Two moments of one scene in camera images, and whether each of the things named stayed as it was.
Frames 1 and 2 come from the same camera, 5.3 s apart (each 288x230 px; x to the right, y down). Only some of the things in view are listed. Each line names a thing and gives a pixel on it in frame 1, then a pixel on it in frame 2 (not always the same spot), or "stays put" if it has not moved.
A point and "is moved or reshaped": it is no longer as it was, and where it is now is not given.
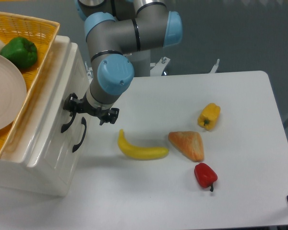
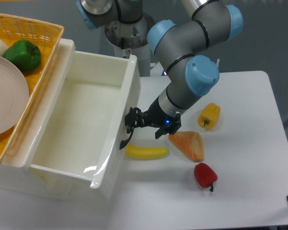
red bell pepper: (205, 175) stays put
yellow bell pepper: (209, 116) stays put
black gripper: (72, 103) to (155, 116)
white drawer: (64, 122) is moved or reshaped
